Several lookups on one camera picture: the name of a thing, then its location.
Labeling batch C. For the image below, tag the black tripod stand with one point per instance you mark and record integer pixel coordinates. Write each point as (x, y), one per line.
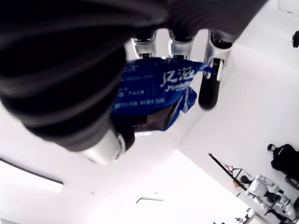
(230, 169)

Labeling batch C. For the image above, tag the blue Oreo packet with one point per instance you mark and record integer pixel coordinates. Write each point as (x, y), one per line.
(151, 93)

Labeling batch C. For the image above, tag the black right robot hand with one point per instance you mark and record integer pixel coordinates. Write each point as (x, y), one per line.
(58, 70)

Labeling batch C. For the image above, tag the white humanoid robot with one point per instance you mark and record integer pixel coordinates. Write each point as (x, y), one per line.
(259, 186)

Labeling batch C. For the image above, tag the black backpack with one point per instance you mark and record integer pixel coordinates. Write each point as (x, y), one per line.
(286, 161)

